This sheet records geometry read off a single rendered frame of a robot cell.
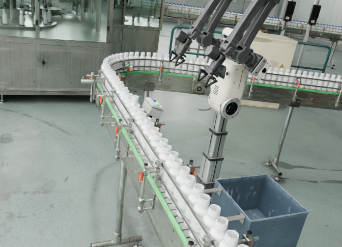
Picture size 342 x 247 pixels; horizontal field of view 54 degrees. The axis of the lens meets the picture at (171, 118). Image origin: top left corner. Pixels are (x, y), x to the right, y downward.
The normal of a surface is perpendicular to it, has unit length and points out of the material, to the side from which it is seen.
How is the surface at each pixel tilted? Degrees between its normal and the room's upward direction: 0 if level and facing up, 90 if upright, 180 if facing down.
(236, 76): 90
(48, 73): 90
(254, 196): 90
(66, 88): 90
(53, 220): 0
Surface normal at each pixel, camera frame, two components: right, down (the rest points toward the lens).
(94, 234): 0.14, -0.92
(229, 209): -0.92, 0.02
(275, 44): 0.05, 0.39
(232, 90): 0.35, 0.56
